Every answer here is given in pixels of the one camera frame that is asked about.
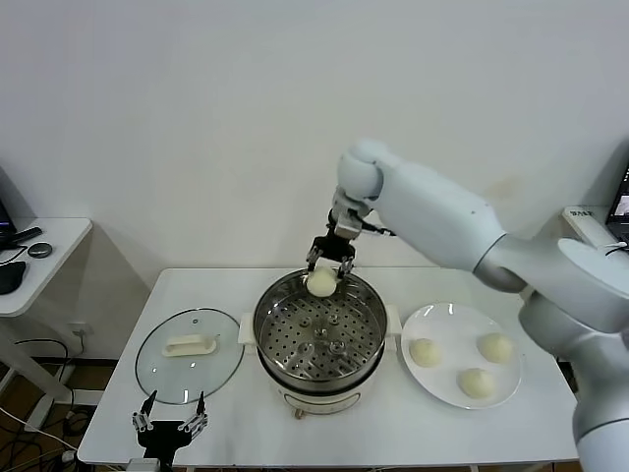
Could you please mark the black computer mouse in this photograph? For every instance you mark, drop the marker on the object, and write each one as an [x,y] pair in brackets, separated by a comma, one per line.
[11,279]

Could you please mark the dark laptop with blue line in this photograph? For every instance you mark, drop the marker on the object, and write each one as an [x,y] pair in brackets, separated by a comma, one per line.
[4,216]

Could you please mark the white wall socket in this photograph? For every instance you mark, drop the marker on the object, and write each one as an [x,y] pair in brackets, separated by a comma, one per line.
[77,330]

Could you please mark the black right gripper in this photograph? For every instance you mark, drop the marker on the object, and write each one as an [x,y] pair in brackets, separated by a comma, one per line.
[333,248]

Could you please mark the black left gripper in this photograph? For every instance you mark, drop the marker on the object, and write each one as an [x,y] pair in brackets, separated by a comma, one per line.
[159,435]

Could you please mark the cream electric cooker base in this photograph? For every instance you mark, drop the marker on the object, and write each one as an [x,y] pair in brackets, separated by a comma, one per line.
[319,400]

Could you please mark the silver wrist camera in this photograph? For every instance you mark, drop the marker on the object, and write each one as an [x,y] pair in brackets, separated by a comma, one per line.
[143,465]
[347,229]

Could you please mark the black laptop with pink screen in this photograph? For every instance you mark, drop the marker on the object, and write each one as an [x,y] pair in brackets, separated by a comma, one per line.
[620,206]

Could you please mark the stainless steel steamer basket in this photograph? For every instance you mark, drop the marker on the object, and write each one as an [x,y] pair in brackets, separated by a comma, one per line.
[280,344]

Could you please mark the glass pot lid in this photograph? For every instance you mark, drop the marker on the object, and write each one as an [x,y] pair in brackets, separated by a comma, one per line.
[189,345]

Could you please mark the white steamed baozi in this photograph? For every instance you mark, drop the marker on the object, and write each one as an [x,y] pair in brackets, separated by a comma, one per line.
[495,347]
[425,352]
[475,382]
[322,283]

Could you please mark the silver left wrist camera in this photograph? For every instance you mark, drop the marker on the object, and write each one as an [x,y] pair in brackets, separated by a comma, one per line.
[143,465]

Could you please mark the white round plate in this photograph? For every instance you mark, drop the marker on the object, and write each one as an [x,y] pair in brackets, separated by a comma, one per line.
[452,324]

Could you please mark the white power strip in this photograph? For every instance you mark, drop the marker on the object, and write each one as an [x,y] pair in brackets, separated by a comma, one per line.
[69,456]

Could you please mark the white desk label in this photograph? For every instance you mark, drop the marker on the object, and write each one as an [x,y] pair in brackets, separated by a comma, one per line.
[583,214]

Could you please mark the black bar device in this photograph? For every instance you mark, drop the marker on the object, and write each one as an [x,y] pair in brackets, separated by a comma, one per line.
[25,237]

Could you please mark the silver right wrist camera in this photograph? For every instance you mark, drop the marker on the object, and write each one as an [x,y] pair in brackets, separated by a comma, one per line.
[347,229]

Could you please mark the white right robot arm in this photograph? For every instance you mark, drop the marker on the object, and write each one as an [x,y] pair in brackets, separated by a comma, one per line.
[442,216]

